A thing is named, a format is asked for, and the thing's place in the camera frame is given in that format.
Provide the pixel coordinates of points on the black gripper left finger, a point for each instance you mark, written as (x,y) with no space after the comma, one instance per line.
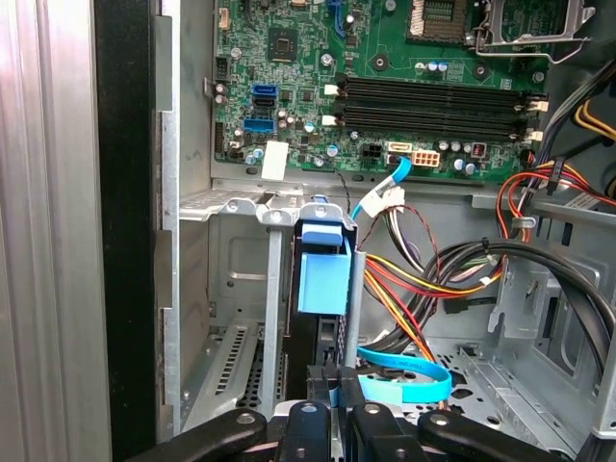
(308,433)

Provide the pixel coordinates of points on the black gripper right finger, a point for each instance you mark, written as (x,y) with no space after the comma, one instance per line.
(375,433)

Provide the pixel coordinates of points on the hard disk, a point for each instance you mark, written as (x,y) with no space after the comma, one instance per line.
(325,284)

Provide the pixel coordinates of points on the silver disk bay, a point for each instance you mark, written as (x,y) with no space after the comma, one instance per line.
(240,269)

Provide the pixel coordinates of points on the silver drive cage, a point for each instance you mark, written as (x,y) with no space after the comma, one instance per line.
(524,308)

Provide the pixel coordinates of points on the black open PC case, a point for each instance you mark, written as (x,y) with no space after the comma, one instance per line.
(125,192)

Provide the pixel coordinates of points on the black RAM slot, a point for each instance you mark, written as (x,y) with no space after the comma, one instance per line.
(433,97)
(433,114)
(433,125)
(433,86)

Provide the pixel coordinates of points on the green motherboard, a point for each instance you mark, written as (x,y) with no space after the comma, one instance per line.
(308,62)

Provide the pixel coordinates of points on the blue expansion slot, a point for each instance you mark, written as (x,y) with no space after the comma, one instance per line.
(337,19)

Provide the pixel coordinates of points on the CPU socket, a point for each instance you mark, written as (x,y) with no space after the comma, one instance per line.
(435,17)

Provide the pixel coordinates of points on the metal socket cover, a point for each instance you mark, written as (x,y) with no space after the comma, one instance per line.
(529,39)

